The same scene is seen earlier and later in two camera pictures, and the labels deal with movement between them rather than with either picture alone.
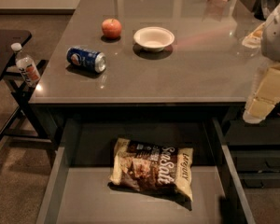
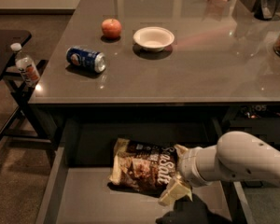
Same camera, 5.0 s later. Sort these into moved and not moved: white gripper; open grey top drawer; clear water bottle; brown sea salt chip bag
Moved: white gripper
Not moved: clear water bottle; open grey top drawer; brown sea salt chip bag
